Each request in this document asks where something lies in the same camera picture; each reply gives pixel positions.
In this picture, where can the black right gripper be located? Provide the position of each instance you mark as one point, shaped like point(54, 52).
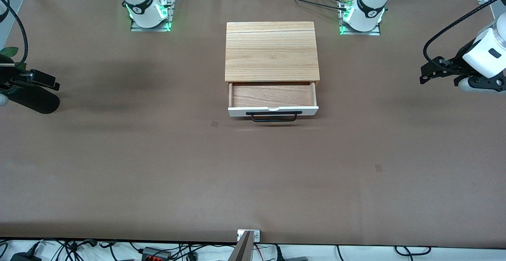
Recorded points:
point(8, 75)

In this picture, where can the light wooden drawer cabinet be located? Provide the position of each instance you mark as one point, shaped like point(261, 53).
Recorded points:
point(272, 51)

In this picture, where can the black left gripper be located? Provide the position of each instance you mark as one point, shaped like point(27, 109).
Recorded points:
point(457, 61)

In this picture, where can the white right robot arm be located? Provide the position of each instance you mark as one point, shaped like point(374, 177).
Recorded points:
point(142, 0)

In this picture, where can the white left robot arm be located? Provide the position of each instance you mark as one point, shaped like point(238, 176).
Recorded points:
point(365, 8)

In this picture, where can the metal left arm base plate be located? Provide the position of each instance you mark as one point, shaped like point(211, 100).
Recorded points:
point(377, 31)

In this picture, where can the black power adapter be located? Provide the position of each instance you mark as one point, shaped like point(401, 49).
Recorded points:
point(25, 257)

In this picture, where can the grey connector block red buttons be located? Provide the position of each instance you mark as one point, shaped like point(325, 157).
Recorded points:
point(156, 254)

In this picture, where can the green plant with red flower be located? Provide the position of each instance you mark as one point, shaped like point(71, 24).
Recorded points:
point(8, 50)

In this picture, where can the grey slanted camera post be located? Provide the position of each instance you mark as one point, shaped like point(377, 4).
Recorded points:
point(242, 250)

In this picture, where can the black cylindrical vase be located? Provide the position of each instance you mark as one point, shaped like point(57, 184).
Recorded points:
point(33, 102)

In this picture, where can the metal table edge bracket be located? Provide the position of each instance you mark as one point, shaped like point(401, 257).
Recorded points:
point(256, 235)

